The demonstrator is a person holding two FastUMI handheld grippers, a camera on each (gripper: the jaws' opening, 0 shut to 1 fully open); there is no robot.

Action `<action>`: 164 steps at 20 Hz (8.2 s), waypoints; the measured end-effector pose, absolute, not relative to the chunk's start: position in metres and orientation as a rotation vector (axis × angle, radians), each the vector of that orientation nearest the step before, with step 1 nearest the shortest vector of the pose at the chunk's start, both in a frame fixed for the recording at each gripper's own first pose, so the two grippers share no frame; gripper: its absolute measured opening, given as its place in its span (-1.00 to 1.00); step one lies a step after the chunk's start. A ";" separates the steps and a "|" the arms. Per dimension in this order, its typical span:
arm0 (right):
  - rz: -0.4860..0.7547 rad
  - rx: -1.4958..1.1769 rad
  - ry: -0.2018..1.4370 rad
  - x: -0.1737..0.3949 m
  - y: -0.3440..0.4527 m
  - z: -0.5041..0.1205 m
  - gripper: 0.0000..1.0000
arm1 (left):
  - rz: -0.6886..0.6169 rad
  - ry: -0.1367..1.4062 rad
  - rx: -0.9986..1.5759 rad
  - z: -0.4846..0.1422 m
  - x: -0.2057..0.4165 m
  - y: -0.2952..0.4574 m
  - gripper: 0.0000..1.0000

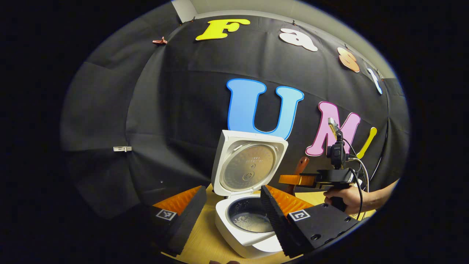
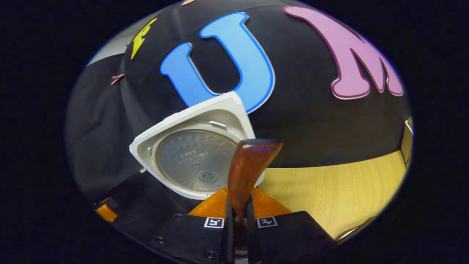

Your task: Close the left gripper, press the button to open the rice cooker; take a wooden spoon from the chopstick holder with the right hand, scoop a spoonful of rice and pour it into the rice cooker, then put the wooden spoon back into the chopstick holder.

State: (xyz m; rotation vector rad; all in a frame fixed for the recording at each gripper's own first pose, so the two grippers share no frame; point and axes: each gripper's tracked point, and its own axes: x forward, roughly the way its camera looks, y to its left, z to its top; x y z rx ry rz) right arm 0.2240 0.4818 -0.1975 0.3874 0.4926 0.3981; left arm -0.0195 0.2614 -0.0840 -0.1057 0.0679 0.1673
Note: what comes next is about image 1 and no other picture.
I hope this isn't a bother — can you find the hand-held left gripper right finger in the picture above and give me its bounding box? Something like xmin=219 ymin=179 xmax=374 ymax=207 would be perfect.
xmin=260 ymin=185 xmax=360 ymax=258

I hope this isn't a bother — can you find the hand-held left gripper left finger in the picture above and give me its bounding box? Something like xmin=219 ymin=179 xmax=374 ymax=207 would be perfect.
xmin=147 ymin=186 xmax=207 ymax=256

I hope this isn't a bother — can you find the wooden spoon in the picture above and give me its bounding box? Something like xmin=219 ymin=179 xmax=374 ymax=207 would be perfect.
xmin=286 ymin=157 xmax=310 ymax=195

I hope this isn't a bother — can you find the white rice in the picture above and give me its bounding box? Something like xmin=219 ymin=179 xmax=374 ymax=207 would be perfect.
xmin=233 ymin=214 xmax=273 ymax=233

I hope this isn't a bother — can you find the white rice cooker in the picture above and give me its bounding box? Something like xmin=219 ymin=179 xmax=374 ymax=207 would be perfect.
xmin=211 ymin=130 xmax=289 ymax=259

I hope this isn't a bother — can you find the black backdrop cloth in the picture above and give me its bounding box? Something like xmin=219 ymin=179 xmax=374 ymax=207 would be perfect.
xmin=60 ymin=4 xmax=410 ymax=220

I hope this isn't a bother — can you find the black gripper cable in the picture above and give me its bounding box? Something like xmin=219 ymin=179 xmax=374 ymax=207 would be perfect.
xmin=344 ymin=139 xmax=371 ymax=221

